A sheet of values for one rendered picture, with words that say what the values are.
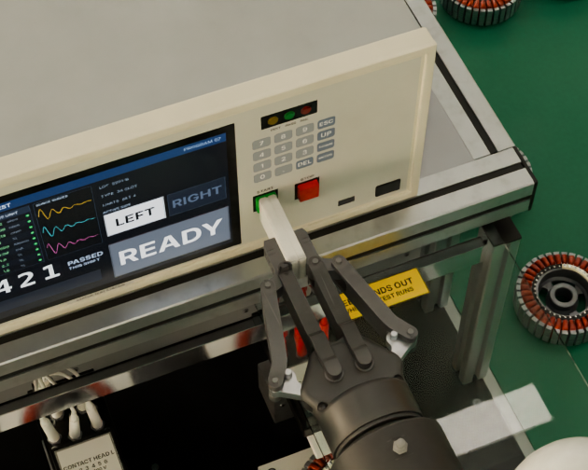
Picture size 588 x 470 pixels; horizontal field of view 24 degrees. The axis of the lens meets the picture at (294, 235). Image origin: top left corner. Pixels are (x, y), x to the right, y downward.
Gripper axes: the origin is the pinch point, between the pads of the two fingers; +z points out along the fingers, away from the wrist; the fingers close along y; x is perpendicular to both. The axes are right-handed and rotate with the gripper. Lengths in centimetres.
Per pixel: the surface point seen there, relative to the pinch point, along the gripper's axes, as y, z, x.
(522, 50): 51, 43, -43
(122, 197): -11.9, 4.0, 7.0
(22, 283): -21.3, 3.9, -0.2
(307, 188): 3.6, 3.4, 0.7
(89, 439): -19.7, 1.4, -26.0
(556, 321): 34, 2, -39
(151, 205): -9.7, 3.9, 4.7
